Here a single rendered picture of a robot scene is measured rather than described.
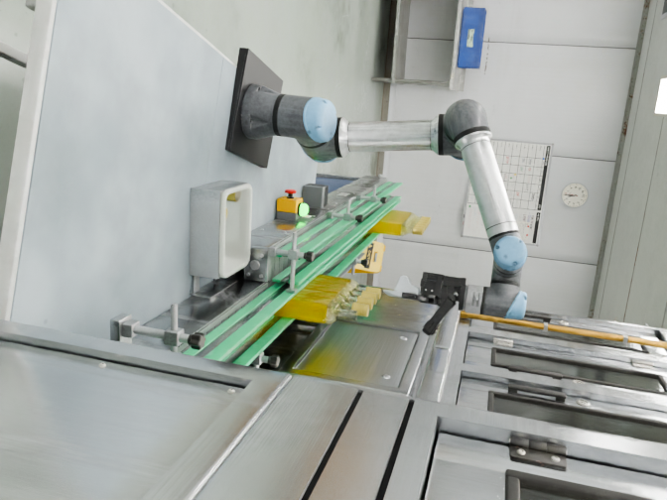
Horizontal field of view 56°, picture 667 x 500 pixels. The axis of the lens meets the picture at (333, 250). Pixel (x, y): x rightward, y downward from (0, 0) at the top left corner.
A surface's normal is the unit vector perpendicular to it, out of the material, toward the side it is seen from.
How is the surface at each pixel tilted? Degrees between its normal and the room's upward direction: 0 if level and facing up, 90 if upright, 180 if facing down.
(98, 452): 91
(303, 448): 90
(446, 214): 90
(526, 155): 90
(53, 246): 0
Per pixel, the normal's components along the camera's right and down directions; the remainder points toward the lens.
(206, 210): -0.26, 0.22
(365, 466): 0.07, -0.97
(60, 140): 0.96, 0.13
